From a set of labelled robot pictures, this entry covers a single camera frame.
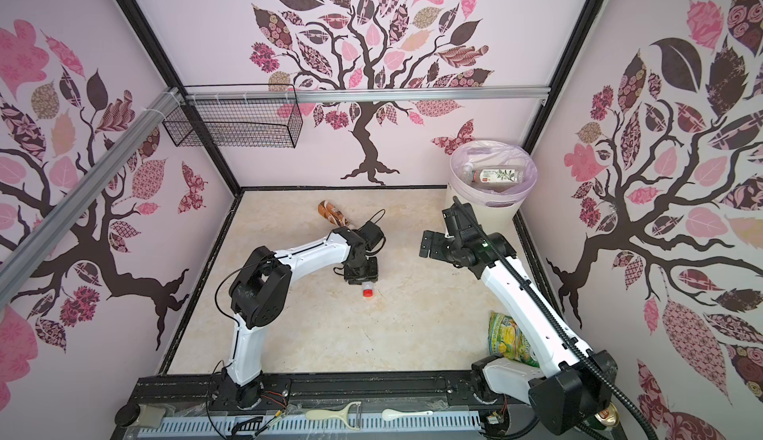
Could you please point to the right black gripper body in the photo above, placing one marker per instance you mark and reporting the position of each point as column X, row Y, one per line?
column 442, row 247

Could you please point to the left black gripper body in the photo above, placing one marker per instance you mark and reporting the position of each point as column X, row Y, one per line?
column 363, row 270

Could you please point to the white red label bottle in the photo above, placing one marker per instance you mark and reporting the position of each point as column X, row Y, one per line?
column 498, row 177

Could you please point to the clear bottle red cap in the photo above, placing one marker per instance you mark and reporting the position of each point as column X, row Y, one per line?
column 368, row 290

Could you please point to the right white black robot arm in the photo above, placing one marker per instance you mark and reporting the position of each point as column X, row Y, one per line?
column 570, row 386

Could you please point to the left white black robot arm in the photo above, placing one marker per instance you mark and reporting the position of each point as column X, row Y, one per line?
column 259, row 291

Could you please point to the cream trash bin purple liner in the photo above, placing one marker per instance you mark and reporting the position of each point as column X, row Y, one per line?
column 494, row 207

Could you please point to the green snack packet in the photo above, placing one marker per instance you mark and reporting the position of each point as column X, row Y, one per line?
column 506, row 339

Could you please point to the cream vegetable peeler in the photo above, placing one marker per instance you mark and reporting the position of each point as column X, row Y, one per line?
column 342, row 415

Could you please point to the white plastic spoon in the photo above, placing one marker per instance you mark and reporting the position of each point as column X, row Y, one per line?
column 391, row 415

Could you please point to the green beverage can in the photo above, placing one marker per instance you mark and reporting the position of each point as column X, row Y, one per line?
column 608, row 418

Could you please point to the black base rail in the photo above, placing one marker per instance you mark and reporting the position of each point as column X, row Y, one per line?
column 272, row 391

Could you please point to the black wire wall basket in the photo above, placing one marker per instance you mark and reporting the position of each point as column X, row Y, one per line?
column 260, row 115

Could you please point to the aluminium frame bar back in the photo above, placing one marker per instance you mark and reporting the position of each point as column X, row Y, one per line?
column 369, row 94

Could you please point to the aluminium frame bar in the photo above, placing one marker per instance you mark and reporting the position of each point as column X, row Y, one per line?
column 24, row 260
column 369, row 94

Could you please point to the white slotted cable duct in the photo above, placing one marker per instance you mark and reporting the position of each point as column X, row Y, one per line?
column 217, row 426

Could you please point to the aluminium frame bar left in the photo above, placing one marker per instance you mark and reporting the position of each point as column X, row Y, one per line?
column 24, row 260

